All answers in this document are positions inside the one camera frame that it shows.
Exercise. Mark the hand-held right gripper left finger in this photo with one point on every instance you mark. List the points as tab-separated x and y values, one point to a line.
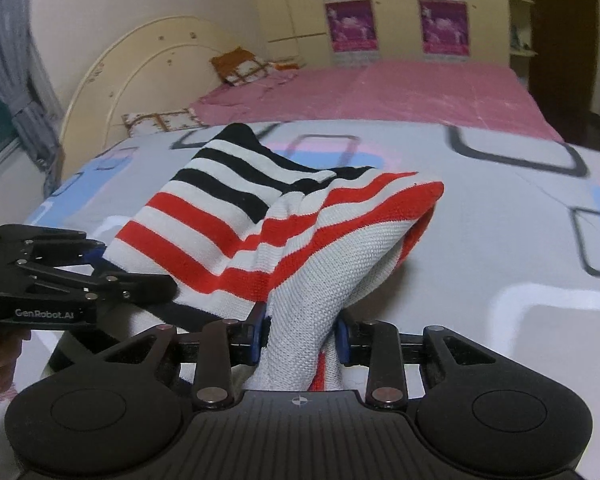
259	337

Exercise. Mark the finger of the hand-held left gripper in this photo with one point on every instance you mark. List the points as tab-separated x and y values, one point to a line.
55	242
140	287

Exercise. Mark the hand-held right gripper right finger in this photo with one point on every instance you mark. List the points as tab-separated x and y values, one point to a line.
341	342

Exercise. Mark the black white red striped sweater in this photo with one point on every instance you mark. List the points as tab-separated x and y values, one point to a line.
300	240

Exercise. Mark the person's left hand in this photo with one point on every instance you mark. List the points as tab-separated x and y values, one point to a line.
2	360

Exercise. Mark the white blanket with square print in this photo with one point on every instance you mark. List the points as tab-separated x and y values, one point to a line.
480	260

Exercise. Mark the white pillow with brown squares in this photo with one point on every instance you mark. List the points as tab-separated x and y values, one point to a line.
162	121

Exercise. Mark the grey curtain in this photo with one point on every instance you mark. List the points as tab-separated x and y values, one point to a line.
20	70

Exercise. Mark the cream curved headboard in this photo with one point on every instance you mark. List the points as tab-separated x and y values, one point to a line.
145	75

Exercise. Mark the orange and white pillow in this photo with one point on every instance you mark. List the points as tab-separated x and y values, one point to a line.
242	67

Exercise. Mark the pink bedsheet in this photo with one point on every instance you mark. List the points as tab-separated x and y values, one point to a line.
405	92

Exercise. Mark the cream yellow wardrobe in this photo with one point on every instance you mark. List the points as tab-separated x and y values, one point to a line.
300	5

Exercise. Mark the cream corner shelf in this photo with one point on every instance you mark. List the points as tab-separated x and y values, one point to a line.
521	25

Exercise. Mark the brown wooden door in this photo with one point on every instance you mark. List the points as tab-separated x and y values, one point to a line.
562	35

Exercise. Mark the pink wall poster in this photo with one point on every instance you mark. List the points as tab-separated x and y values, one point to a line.
444	27
351	26

